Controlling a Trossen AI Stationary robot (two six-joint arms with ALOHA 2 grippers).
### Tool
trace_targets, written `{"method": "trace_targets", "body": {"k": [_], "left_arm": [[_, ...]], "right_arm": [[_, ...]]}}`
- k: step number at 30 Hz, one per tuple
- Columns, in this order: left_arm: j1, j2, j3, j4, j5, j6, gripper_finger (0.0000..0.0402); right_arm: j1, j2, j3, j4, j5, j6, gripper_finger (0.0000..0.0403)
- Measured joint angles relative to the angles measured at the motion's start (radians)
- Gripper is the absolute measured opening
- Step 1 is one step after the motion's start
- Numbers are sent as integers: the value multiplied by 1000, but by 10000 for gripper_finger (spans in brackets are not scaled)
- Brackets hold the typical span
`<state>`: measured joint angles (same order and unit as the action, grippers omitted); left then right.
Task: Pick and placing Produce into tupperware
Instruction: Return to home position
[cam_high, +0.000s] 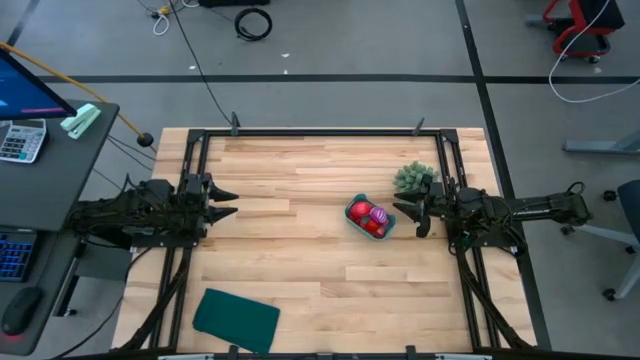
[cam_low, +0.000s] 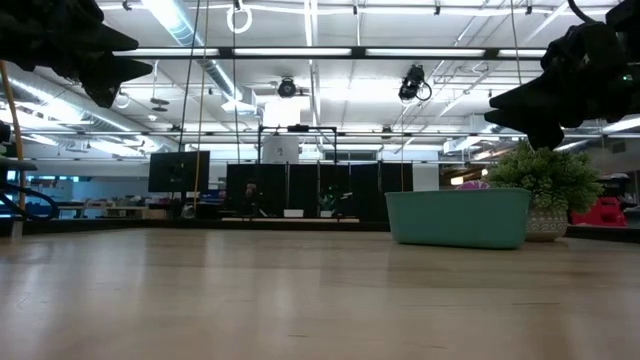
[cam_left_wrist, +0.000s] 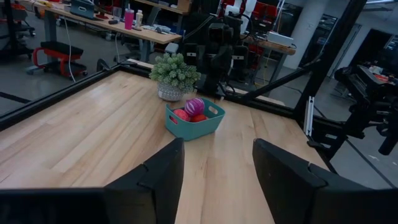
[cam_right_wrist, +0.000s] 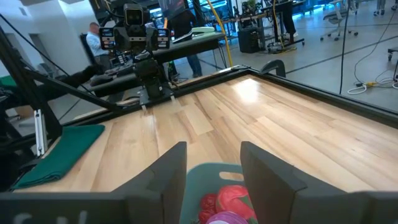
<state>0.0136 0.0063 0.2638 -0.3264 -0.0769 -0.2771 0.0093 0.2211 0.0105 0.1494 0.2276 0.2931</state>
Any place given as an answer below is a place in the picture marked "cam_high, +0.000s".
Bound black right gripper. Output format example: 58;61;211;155
393;173;447;239

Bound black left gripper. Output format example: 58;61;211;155
180;172;240;239

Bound red strawberry green leaves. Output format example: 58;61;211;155
349;200;374;222

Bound teal plastic container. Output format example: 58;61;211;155
343;192;398;242

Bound green succulent plant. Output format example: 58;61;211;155
392;160;442;195

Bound dark green folded cloth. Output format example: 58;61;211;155
191;287;282;356

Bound black side desk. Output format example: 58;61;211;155
0;99;121;234

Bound mint green stapler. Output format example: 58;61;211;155
59;103;102;141

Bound grey lower desk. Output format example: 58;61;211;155
0;227;131;357

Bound grey desk foot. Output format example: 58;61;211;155
562;129;640;155

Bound black floor box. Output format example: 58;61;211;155
197;0;272;8

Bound grey desk calculator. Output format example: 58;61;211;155
0;118;49;165

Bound black backlit keyboard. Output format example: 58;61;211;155
0;230;39;284

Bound dark office chair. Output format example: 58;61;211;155
559;178;640;302

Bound black computer mouse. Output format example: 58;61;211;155
0;286;44;337

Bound computer monitor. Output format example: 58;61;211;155
0;47;79;122

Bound red black cart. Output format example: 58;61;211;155
525;0;626;64

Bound black floor cable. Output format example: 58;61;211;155
168;0;235;127

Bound coiled black cable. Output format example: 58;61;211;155
233;6;274;43

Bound white floor cable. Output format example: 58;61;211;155
548;0;640;105

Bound white looped cable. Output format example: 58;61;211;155
151;12;172;37

